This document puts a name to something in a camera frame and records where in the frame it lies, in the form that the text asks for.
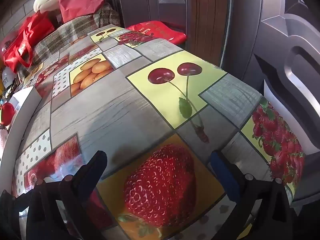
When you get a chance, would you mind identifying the white foam box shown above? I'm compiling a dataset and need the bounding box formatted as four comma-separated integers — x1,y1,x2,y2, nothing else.
0,86,43,198

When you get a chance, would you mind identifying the red tote bag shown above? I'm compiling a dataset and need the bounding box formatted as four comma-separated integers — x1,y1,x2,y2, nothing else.
2,11,55,68

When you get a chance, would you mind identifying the red plush apple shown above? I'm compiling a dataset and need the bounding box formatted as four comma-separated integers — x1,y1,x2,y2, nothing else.
0,102,15,127

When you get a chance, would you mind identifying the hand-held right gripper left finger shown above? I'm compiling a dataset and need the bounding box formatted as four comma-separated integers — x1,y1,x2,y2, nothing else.
26,150,108,240

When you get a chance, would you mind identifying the red nonwoven bag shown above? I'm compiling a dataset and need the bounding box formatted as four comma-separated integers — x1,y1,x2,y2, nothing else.
58,0,105,23

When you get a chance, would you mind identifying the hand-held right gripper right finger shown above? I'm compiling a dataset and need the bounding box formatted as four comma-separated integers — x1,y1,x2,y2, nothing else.
211,151,298,240

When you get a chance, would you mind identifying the fruit print tablecloth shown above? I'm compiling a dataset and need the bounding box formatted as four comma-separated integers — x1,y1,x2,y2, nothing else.
12,25,307,240

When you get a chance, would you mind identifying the pink plush toy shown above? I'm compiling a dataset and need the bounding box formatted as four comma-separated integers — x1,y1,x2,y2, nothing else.
0,127,8,155

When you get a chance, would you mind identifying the plaid checked cloth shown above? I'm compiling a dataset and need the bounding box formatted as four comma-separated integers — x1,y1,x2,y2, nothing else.
16,2,122,80

